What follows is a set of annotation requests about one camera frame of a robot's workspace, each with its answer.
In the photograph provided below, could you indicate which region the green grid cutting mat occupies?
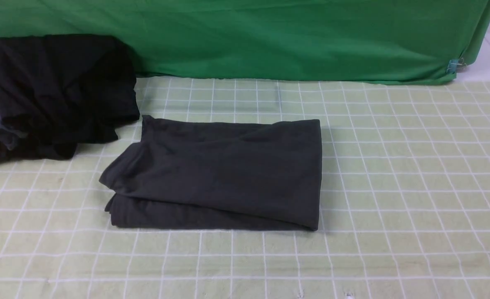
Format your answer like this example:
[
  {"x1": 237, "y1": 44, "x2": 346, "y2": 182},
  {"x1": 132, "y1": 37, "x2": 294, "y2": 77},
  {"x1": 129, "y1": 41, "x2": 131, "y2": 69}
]
[{"x1": 0, "y1": 77, "x2": 490, "y2": 299}]

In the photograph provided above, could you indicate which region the green backdrop cloth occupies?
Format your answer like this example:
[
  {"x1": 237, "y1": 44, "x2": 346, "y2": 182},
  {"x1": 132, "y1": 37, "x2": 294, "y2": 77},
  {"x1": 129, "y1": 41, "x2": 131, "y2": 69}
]
[{"x1": 0, "y1": 0, "x2": 490, "y2": 85}]

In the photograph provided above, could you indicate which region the dark gray long-sleeve top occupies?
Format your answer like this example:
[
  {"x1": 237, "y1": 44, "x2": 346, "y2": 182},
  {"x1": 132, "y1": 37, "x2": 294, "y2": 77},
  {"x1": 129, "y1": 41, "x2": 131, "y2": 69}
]
[{"x1": 99, "y1": 115, "x2": 323, "y2": 231}]

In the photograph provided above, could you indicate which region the teal binder clip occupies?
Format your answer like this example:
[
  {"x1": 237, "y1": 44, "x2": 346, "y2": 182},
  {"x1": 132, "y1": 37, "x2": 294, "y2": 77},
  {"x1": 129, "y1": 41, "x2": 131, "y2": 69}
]
[{"x1": 446, "y1": 57, "x2": 468, "y2": 74}]

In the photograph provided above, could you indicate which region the black clothes pile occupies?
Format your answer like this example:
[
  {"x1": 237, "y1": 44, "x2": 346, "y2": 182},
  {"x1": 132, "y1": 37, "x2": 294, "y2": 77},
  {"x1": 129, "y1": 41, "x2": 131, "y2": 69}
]
[{"x1": 0, "y1": 34, "x2": 140, "y2": 163}]

